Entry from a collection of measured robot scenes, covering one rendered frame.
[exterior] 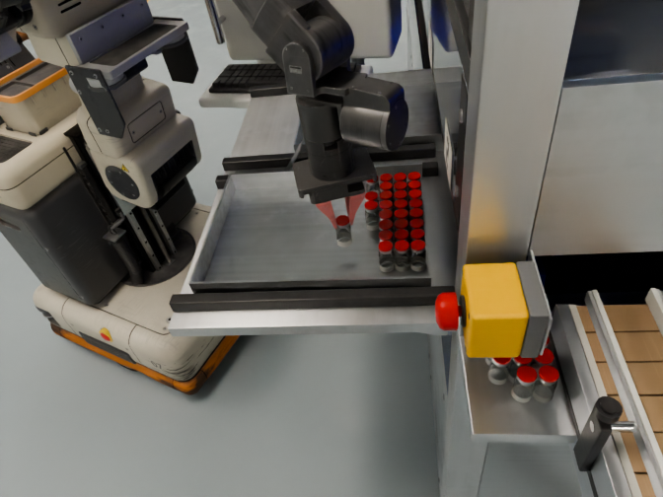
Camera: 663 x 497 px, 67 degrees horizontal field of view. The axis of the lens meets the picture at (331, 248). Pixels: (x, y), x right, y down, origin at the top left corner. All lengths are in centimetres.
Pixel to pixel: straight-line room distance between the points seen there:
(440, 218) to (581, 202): 32
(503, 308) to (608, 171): 16
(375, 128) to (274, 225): 34
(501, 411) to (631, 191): 27
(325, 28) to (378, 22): 89
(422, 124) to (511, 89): 60
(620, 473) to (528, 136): 31
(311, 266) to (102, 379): 131
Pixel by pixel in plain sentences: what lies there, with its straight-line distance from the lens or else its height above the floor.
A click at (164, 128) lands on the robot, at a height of 80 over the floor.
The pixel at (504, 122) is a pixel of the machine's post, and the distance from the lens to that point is 47.
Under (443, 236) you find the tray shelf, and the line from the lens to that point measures 79.
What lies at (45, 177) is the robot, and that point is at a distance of 151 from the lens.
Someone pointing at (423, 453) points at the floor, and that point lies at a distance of 155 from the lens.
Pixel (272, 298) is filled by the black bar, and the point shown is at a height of 90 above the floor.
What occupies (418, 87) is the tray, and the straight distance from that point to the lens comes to 117.
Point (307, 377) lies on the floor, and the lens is 169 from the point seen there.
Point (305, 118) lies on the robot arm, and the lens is 60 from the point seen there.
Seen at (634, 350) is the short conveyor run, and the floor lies 93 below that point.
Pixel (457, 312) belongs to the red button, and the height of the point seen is 101.
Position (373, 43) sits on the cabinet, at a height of 85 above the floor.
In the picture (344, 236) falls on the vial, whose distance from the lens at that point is 72.
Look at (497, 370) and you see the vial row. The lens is 61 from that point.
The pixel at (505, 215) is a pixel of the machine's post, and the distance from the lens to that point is 53.
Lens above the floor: 142
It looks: 44 degrees down
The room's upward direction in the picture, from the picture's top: 10 degrees counter-clockwise
